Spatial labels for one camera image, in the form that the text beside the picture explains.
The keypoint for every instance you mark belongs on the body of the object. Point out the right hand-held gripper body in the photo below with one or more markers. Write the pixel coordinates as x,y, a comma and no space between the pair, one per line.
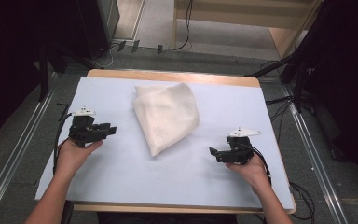
240,149

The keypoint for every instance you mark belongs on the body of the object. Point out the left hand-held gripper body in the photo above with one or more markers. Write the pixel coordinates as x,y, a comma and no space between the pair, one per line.
82,129

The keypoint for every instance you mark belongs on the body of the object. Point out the white mesh laundry bag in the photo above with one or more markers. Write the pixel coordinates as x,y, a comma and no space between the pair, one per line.
167,116

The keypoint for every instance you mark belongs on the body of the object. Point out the person's right hand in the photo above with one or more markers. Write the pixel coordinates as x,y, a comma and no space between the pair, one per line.
251,174

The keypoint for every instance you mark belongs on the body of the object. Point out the person's left hand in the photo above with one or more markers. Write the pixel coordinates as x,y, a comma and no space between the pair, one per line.
73,157

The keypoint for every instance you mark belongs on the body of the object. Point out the light blue table mat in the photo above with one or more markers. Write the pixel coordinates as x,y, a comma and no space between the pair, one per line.
121,174

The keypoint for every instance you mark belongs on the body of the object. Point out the wooden table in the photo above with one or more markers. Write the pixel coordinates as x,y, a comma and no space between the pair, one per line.
167,75

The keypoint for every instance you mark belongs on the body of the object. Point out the black metal stand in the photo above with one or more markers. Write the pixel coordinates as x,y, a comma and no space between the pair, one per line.
297,84

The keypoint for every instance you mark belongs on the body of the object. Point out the black cabinet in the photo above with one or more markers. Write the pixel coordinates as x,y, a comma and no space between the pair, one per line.
101,25

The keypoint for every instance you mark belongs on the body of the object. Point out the dark curtain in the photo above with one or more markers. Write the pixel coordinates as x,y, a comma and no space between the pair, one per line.
12,46
351,77

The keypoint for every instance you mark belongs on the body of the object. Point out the light wooden shelf unit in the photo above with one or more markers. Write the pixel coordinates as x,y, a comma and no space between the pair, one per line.
279,34

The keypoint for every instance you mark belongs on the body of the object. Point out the small black bracket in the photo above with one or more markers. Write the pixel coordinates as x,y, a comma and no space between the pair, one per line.
64,111

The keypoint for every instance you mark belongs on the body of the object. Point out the aluminium floor rail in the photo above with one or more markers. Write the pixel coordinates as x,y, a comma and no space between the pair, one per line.
317,161
15,155

